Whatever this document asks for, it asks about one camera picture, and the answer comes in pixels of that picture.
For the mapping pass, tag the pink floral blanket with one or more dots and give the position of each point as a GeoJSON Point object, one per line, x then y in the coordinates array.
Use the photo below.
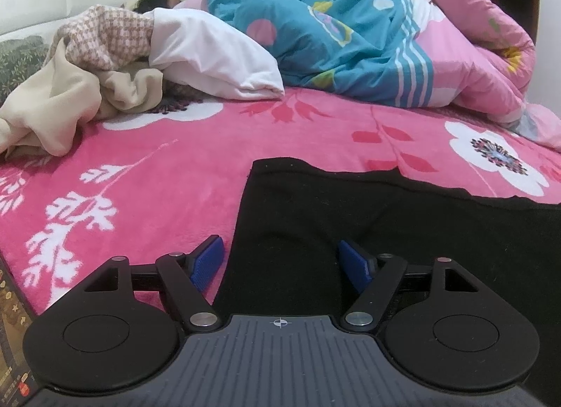
{"type": "Point", "coordinates": [175, 179]}

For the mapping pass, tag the beige garment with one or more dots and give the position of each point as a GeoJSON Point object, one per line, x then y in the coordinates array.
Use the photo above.
{"type": "Point", "coordinates": [52, 104]}

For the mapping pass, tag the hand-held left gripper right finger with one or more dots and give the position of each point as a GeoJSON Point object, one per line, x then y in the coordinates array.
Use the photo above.
{"type": "Point", "coordinates": [355, 266]}

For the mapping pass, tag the blue and pink quilt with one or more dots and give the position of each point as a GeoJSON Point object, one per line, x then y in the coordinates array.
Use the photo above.
{"type": "Point", "coordinates": [328, 38]}

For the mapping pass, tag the green leaf-patterned pillow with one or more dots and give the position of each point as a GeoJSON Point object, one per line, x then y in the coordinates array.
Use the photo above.
{"type": "Point", "coordinates": [17, 65]}

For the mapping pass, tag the black t-shirt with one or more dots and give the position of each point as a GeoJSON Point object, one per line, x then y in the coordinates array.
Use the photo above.
{"type": "Point", "coordinates": [394, 223]}

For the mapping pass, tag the black smartphone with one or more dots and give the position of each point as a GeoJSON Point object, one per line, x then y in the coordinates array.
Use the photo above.
{"type": "Point", "coordinates": [11, 323]}

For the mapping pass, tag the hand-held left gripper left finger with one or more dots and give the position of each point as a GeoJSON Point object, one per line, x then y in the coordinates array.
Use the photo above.
{"type": "Point", "coordinates": [206, 264]}

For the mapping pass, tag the white garment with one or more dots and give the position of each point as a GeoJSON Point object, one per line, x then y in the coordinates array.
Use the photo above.
{"type": "Point", "coordinates": [210, 56]}

